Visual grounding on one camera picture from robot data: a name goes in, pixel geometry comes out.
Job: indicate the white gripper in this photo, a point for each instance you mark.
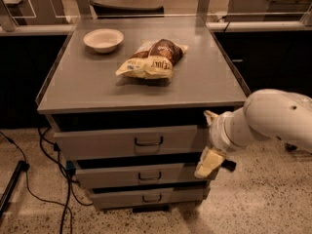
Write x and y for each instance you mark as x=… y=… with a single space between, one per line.
x=216 y=134

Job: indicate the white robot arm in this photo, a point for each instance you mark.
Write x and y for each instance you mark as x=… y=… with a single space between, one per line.
x=265 y=114

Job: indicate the top grey drawer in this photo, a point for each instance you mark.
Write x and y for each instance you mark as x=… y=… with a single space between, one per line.
x=101 y=144

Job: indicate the grey drawer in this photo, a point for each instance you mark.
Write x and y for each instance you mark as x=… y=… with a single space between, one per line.
x=149 y=197
x=137 y=175
x=101 y=144

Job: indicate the middle grey drawer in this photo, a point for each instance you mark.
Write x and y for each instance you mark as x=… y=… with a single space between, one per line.
x=137 y=175

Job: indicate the grey drawer cabinet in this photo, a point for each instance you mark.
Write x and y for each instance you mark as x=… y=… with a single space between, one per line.
x=83 y=93

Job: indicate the bottom grey drawer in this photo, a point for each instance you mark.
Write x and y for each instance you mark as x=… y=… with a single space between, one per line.
x=149 y=197

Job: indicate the black power plug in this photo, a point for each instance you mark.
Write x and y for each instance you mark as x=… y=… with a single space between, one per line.
x=229 y=165

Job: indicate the yellow brown chip bag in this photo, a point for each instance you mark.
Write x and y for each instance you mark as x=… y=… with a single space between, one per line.
x=153 y=60

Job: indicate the white bowl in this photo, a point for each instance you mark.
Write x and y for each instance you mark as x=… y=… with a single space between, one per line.
x=104 y=41

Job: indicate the black chair back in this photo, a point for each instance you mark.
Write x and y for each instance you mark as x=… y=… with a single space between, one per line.
x=108 y=11

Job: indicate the black floor stand bar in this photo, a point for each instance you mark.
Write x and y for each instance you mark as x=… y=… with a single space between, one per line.
x=21 y=166

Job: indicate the white rail ledge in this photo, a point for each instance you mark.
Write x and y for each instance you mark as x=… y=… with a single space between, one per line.
x=249 y=26

